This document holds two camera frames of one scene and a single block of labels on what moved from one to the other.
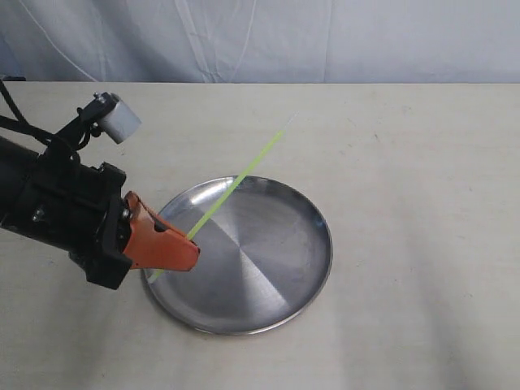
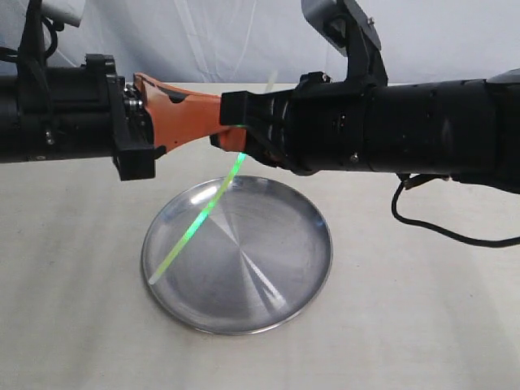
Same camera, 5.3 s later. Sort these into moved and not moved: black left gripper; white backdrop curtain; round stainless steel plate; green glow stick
Moved: green glow stick; black left gripper
Not moved: white backdrop curtain; round stainless steel plate
